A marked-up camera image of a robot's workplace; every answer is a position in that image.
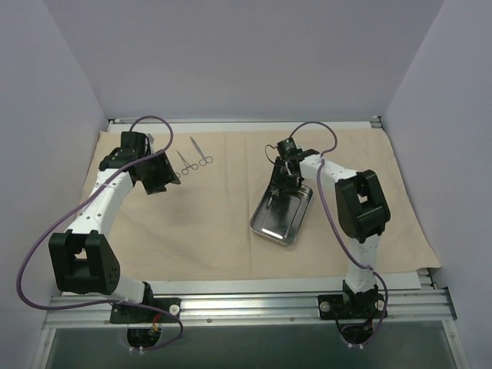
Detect stainless steel instrument tray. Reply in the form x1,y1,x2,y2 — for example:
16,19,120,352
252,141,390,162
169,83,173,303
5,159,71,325
250,185,314,246

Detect steel surgical scissors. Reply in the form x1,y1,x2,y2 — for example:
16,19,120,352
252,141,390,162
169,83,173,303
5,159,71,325
190,137,214,166

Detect beige cloth wrap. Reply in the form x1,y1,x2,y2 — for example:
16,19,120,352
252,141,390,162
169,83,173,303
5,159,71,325
108,125,440,281

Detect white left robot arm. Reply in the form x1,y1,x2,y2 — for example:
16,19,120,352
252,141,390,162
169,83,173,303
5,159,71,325
48,148,181,322

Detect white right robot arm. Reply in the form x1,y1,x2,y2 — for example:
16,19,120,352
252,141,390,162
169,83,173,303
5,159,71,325
268,150,391,317

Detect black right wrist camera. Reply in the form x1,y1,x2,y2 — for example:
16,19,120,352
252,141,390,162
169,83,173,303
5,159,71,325
277,138,301,160

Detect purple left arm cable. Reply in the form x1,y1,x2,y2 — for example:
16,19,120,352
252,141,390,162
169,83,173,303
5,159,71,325
15,115,185,353

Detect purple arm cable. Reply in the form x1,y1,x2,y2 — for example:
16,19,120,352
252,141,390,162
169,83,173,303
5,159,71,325
288,121,388,345
15,115,185,353

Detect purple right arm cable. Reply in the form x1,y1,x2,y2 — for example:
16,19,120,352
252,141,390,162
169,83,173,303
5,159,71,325
288,121,388,345

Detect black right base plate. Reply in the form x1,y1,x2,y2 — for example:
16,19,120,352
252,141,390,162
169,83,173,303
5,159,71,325
317,293,387,321

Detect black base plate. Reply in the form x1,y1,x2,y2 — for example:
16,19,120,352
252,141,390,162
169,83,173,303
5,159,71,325
109,298,181,324
317,293,387,321

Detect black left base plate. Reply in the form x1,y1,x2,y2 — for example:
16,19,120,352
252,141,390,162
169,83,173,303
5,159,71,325
109,298,181,324

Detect aluminium front rail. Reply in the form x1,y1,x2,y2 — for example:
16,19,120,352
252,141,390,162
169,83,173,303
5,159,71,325
43,289,457,329

